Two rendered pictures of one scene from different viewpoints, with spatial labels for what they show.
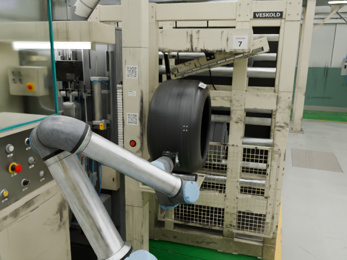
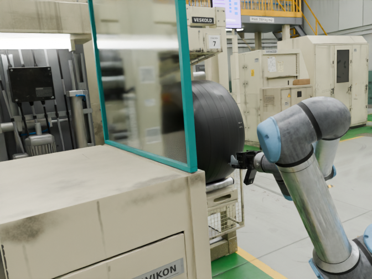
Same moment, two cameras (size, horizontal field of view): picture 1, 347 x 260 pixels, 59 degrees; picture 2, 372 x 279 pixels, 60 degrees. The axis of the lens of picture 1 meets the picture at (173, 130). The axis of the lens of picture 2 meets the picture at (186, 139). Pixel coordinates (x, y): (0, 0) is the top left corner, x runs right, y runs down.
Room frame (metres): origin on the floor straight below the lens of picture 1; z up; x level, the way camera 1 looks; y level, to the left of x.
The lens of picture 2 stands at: (0.71, 1.29, 1.46)
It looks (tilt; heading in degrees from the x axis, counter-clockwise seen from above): 10 degrees down; 313
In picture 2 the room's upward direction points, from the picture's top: 4 degrees counter-clockwise
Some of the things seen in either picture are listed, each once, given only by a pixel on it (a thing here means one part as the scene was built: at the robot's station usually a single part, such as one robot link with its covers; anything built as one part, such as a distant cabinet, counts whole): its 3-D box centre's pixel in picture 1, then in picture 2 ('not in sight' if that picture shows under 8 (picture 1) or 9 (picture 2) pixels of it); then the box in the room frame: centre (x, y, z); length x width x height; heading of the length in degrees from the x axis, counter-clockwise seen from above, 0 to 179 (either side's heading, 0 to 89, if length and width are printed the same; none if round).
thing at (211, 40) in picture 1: (206, 41); (172, 43); (2.14, -0.21, 1.71); 0.61 x 0.25 x 0.15; 75
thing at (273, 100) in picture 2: not in sight; (287, 117); (3.51, -4.80, 0.62); 0.91 x 0.58 x 1.25; 71
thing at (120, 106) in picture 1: (122, 121); not in sight; (1.93, 0.33, 1.19); 0.05 x 0.04 x 0.48; 165
